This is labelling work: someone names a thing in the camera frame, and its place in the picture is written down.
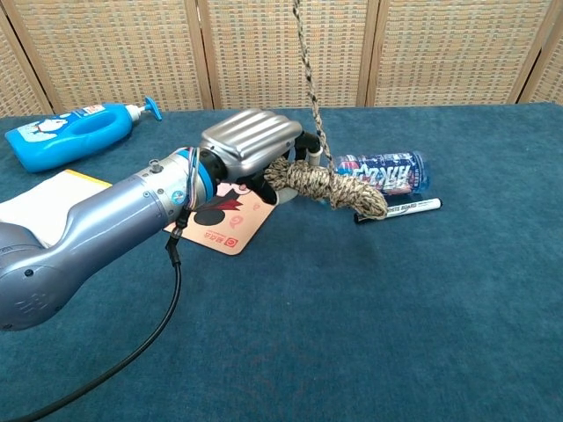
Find blue pump lotion bottle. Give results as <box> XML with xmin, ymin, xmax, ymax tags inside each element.
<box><xmin>4</xmin><ymin>96</ymin><xmax>164</xmax><ymax>174</ymax></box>

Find white whiteboard marker black cap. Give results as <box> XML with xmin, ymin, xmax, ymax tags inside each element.
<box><xmin>354</xmin><ymin>197</ymin><xmax>443</xmax><ymax>225</ymax></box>

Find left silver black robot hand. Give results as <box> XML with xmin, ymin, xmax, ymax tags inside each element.
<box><xmin>200</xmin><ymin>108</ymin><xmax>335</xmax><ymax>207</ymax></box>

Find teal felt table cover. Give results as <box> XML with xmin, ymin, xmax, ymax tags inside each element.
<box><xmin>0</xmin><ymin>101</ymin><xmax>563</xmax><ymax>422</ymax></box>

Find woven bamboo screen panel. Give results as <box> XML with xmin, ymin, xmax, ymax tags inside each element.
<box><xmin>195</xmin><ymin>0</ymin><xmax>379</xmax><ymax>110</ymax></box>
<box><xmin>0</xmin><ymin>0</ymin><xmax>56</xmax><ymax>118</ymax></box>
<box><xmin>367</xmin><ymin>0</ymin><xmax>558</xmax><ymax>106</ymax></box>
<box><xmin>518</xmin><ymin>0</ymin><xmax>563</xmax><ymax>105</ymax></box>
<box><xmin>2</xmin><ymin>0</ymin><xmax>215</xmax><ymax>113</ymax></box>

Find pink cartoon mouse pad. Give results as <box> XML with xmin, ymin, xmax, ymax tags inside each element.
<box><xmin>163</xmin><ymin>178</ymin><xmax>276</xmax><ymax>256</ymax></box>

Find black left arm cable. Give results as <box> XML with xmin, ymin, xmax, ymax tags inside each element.
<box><xmin>0</xmin><ymin>206</ymin><xmax>194</xmax><ymax>422</ymax></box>

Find beige braided rope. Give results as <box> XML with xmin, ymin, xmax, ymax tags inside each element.
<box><xmin>262</xmin><ymin>0</ymin><xmax>389</xmax><ymax>221</ymax></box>

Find white notepad with yellow edge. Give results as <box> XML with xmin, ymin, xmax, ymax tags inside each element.
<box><xmin>0</xmin><ymin>169</ymin><xmax>113</xmax><ymax>247</ymax></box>

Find blue labelled drink bottle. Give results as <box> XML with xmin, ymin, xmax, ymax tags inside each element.
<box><xmin>325</xmin><ymin>150</ymin><xmax>432</xmax><ymax>207</ymax></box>

